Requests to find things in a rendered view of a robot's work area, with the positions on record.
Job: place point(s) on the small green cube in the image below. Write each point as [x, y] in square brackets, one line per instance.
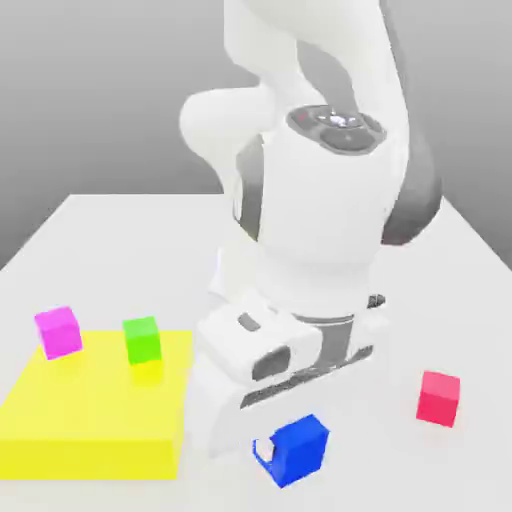
[142, 340]

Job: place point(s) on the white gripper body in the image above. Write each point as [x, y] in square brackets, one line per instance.
[304, 394]

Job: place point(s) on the small red cube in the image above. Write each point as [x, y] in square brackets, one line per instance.
[437, 400]

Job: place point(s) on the small magenta cube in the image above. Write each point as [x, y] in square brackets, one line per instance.
[59, 332]

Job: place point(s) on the large yellow box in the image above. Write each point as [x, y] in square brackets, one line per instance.
[92, 408]

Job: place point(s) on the small blue cube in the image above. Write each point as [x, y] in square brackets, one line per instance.
[300, 452]

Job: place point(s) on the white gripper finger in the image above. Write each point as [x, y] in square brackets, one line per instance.
[264, 448]

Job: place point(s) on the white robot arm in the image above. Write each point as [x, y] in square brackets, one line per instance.
[320, 200]

